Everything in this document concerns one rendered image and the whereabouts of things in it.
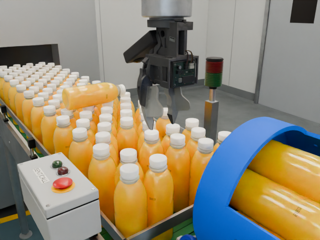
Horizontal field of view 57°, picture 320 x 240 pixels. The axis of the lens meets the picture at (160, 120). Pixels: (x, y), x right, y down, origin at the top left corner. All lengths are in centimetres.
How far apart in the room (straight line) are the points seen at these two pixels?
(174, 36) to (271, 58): 426
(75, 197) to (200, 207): 22
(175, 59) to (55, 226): 36
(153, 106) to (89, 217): 24
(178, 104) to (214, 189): 21
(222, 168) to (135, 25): 467
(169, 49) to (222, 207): 28
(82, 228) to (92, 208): 4
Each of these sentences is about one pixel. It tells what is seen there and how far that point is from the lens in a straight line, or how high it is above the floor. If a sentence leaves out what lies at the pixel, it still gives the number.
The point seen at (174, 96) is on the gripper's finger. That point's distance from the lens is 61.
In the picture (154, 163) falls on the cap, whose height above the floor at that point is 111.
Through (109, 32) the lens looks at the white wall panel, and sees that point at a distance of 490.
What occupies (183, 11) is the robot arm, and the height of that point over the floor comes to 141.
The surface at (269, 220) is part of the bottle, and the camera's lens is 49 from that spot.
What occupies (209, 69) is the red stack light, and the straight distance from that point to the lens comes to 106.
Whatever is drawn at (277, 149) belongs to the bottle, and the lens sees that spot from 53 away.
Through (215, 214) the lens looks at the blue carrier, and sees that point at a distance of 48.
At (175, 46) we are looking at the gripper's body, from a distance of 51.
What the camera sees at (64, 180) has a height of 111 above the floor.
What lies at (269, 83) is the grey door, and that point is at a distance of 480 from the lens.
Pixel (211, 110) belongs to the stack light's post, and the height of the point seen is 107.
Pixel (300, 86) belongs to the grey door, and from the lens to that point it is 448.
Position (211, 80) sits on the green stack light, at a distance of 107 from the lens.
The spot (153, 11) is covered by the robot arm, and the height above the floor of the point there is 141.
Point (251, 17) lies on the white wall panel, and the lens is 508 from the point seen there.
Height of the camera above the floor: 141
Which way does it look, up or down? 20 degrees down
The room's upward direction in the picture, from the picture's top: straight up
